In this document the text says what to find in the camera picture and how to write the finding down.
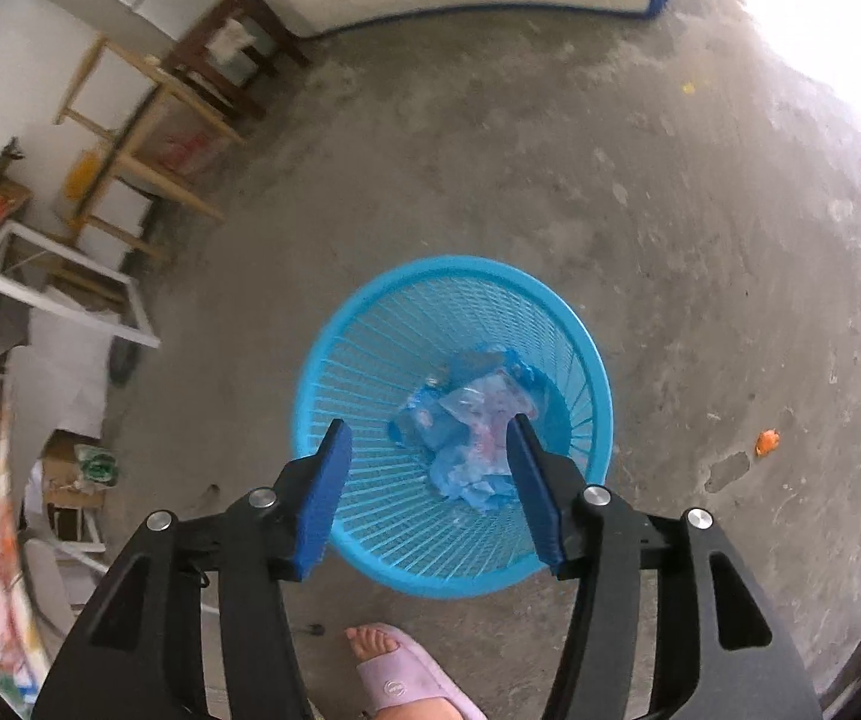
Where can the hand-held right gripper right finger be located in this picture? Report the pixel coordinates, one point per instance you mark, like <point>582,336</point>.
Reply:
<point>539,495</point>

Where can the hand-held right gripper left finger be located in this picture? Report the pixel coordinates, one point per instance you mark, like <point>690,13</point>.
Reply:
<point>318,510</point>

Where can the blue plastic wrapper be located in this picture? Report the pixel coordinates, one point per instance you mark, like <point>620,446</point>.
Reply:
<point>468,465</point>

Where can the blue plastic mesh basket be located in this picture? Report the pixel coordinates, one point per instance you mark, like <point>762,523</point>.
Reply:
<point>370,300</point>

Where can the person's foot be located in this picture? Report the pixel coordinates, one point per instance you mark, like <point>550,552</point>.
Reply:
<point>370,641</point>

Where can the pink slipper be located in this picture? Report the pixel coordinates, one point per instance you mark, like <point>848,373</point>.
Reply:
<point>411,671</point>

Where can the green and white bag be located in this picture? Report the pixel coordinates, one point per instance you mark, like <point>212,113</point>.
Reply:
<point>99,465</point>

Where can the orange scrap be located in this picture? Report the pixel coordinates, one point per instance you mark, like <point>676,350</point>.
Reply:
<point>768,442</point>

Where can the cardboard box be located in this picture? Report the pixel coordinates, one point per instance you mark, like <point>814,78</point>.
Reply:
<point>63,465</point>

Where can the red plastic bag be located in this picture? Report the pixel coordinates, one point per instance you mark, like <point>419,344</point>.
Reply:
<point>186,150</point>

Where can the yellow bag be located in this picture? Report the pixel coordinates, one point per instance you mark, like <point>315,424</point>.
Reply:
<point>84,174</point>

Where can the light wooden stool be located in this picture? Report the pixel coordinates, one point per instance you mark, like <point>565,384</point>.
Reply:
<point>168,90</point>

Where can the dark wooden chair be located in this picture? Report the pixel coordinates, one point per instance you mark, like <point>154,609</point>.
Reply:
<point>209,19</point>

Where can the white metal frame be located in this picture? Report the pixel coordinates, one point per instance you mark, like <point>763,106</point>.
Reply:
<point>63,255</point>

